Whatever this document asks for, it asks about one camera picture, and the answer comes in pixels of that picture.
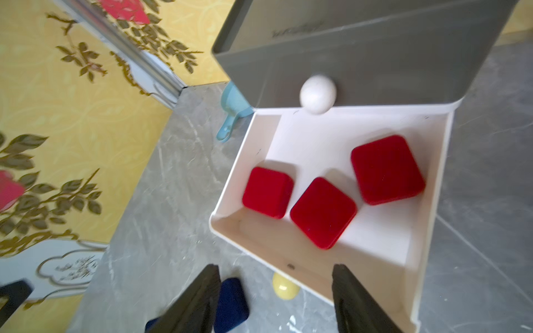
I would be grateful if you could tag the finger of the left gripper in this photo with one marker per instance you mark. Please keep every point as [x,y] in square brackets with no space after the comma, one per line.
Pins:
[15,294]

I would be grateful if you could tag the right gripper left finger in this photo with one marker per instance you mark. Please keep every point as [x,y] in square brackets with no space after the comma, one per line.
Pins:
[195,309]

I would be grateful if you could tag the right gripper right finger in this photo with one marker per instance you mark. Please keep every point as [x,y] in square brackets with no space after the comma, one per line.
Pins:
[356,310]

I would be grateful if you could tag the red brooch box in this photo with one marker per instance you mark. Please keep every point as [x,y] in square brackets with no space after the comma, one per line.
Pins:
[386,171]
[323,212]
[268,192]

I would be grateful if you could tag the three-drawer storage cabinet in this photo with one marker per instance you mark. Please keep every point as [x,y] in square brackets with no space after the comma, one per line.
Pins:
[325,77]

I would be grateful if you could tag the navy brooch box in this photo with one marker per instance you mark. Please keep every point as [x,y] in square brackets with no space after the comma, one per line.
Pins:
[150,324]
[232,309]

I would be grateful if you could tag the blue dustpan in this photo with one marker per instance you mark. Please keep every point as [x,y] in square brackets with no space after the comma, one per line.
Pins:
[235,105]

